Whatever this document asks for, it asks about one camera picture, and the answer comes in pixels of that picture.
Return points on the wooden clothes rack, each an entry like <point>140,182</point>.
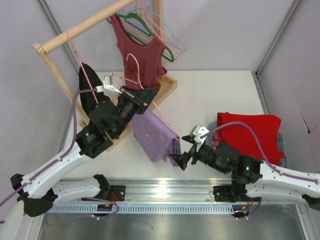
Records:
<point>168,84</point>

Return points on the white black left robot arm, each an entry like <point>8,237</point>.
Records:
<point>40,190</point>

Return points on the empty pink wire hanger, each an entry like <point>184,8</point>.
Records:
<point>151,12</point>

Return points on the maroon tank top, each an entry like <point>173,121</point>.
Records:
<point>149,58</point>

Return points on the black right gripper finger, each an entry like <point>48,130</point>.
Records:
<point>190,139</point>
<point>181,159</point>

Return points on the red folded cloth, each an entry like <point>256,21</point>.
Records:
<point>264,128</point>

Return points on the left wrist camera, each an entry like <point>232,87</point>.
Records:
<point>107,88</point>

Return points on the teal plastic basin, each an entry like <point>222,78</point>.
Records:
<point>283,161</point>

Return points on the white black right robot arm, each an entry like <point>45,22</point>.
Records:
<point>251,177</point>

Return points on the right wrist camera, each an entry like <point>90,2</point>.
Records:
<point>198,134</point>

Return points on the purple trousers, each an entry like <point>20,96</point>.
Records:
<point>158,141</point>

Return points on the white slotted cable duct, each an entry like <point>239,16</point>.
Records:
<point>98,208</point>

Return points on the pink wire hanger with trousers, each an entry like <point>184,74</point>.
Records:
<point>138,82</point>

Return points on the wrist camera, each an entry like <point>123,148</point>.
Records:
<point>198,134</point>
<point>107,88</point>

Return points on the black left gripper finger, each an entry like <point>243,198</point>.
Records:
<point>133,90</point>
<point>146,96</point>

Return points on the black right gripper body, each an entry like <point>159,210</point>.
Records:
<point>192,153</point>

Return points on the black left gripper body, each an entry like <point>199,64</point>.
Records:
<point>136,100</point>

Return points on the colourful clothes in basin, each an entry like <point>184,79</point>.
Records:
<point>215,142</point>

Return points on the pink wire hanger with black garment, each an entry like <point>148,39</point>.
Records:
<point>79,59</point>

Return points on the green hanger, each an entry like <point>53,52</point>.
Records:
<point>147,31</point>

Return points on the aluminium rail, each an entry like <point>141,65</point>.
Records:
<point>197,191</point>

